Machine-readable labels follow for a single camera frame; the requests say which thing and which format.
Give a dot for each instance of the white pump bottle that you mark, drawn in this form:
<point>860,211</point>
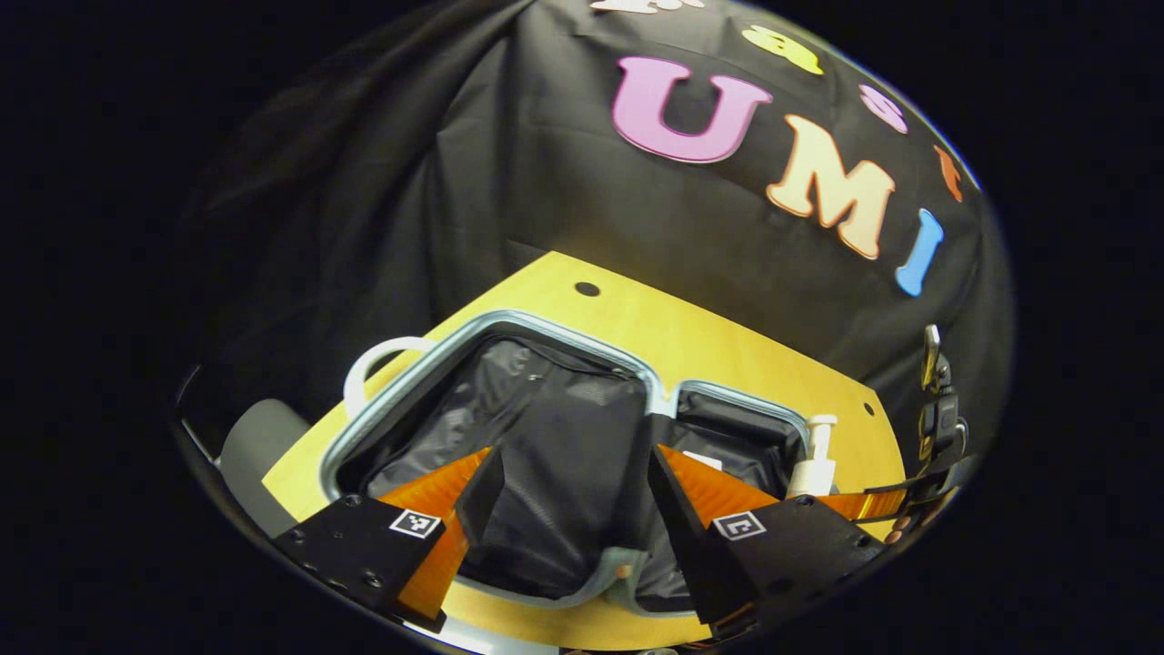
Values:
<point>814,473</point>

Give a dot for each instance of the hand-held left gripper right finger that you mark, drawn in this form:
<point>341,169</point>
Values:
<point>677,537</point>

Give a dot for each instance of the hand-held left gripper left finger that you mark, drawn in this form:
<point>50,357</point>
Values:
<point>482,496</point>

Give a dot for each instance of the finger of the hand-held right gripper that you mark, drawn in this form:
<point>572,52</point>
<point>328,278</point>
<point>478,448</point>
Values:
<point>873,505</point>

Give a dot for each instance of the black backdrop cloth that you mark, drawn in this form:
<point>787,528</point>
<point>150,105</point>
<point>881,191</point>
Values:
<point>409,182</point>

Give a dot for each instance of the light blue suitcase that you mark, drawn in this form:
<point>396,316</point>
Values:
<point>546,409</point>

